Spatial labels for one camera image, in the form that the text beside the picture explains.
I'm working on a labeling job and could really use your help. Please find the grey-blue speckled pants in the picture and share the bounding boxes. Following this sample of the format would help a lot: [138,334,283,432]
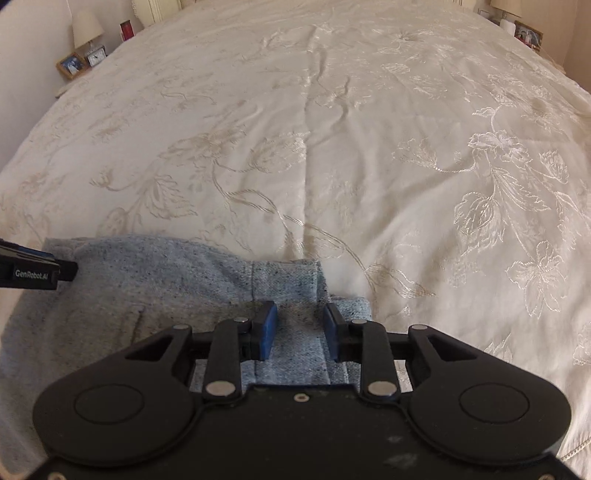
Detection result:
[1,236,360,476]

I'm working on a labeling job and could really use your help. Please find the left cream nightstand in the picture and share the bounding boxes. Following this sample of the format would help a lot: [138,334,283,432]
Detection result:
[55,82,74,99]

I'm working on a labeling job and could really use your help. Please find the cream embroidered bedspread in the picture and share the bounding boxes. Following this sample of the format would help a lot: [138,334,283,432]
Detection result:
[1,1,590,478]

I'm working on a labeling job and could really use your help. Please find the small white alarm clock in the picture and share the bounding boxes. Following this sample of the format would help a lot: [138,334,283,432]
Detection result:
[86,45,107,68]

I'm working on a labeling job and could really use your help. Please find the left cream table lamp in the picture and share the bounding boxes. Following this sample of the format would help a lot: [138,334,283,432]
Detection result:
[72,9,104,49]

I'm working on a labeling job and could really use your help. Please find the cream table lamp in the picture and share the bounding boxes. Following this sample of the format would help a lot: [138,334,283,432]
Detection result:
[72,9,104,49]
[489,0,522,18]

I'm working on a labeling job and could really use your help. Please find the cream tufted headboard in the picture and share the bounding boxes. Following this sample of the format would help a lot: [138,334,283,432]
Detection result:
[131,0,182,28]

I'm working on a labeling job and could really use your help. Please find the white cylindrical jar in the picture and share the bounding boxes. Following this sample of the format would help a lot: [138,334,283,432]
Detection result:
[499,18,516,36]

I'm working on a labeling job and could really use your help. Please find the right cream table lamp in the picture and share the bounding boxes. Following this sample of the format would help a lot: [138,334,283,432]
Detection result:
[489,0,522,18]

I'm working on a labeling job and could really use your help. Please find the wooden photo frame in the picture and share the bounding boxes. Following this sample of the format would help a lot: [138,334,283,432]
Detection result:
[56,52,90,80]

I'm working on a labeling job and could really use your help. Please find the right red photo frame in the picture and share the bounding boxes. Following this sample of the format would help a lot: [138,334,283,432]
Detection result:
[514,21,543,53]

